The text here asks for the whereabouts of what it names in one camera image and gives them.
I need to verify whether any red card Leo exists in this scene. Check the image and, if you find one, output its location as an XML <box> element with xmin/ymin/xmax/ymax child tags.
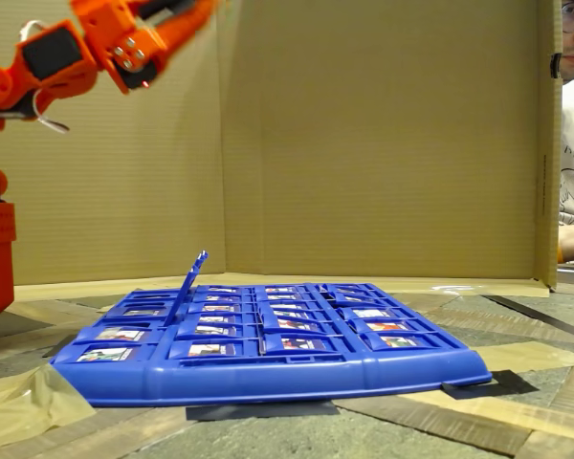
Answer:
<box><xmin>164</xmin><ymin>249</ymin><xmax>210</xmax><ymax>330</ymax></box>

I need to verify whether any purple Beast game card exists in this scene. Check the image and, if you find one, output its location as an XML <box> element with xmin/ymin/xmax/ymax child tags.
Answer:
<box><xmin>198</xmin><ymin>285</ymin><xmax>253</xmax><ymax>295</ymax></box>

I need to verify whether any purple Zap game card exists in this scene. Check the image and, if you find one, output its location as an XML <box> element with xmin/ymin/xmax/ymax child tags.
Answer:
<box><xmin>195</xmin><ymin>293</ymin><xmax>254</xmax><ymax>303</ymax></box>

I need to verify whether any blue flip tile Atlantia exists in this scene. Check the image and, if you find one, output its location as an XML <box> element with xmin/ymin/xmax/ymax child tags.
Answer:
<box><xmin>188</xmin><ymin>312</ymin><xmax>257</xmax><ymax>325</ymax></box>

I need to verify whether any blue flip tile Sir Stretch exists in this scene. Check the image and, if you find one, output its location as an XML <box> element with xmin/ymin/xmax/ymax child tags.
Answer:
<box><xmin>177</xmin><ymin>322</ymin><xmax>258</xmax><ymax>339</ymax></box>

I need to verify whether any blue flip tile Gecko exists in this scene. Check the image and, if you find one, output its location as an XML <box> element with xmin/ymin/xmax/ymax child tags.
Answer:
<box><xmin>322</xmin><ymin>289</ymin><xmax>382</xmax><ymax>298</ymax></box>

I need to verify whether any blue flip tile faded picture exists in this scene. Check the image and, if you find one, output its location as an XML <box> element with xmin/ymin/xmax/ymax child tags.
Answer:
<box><xmin>168</xmin><ymin>339</ymin><xmax>260</xmax><ymax>361</ymax></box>

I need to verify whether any blue flip tile Spright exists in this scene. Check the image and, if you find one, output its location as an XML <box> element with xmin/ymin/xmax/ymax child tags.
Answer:
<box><xmin>329</xmin><ymin>295</ymin><xmax>393</xmax><ymax>308</ymax></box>

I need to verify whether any purple Ultrasonic game card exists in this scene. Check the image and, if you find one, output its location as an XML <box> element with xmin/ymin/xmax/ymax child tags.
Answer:
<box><xmin>262</xmin><ymin>334</ymin><xmax>343</xmax><ymax>356</ymax></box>

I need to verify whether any blue flip tile Mr Mist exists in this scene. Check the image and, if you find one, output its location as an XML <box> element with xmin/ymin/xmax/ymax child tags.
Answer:
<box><xmin>338</xmin><ymin>306</ymin><xmax>410</xmax><ymax>320</ymax></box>

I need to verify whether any blue flip tile Rumbler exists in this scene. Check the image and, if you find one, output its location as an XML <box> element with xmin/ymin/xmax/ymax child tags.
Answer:
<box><xmin>349</xmin><ymin>318</ymin><xmax>430</xmax><ymax>335</ymax></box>

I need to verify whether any blue plastic Guess Who board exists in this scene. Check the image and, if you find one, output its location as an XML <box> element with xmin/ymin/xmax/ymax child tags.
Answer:
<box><xmin>50</xmin><ymin>281</ymin><xmax>494</xmax><ymax>408</ymax></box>

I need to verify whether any brown packing tape piece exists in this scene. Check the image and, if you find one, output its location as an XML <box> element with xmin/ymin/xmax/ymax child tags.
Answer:
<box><xmin>0</xmin><ymin>365</ymin><xmax>98</xmax><ymax>453</ymax></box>
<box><xmin>477</xmin><ymin>341</ymin><xmax>574</xmax><ymax>377</ymax></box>

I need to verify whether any long black tape strip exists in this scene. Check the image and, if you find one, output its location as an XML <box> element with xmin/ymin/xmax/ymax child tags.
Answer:
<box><xmin>482</xmin><ymin>294</ymin><xmax>574</xmax><ymax>341</ymax></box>

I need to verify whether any black tape piece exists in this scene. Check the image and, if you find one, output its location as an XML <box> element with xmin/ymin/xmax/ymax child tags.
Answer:
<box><xmin>440</xmin><ymin>368</ymin><xmax>540</xmax><ymax>401</ymax></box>

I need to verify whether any white cable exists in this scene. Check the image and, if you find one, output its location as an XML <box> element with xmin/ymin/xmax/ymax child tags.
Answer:
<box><xmin>32</xmin><ymin>88</ymin><xmax>72</xmax><ymax>134</ymax></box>

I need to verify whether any brown cardboard box wall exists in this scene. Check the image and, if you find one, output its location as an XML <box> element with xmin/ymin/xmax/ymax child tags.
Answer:
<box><xmin>0</xmin><ymin>0</ymin><xmax>564</xmax><ymax>300</ymax></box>

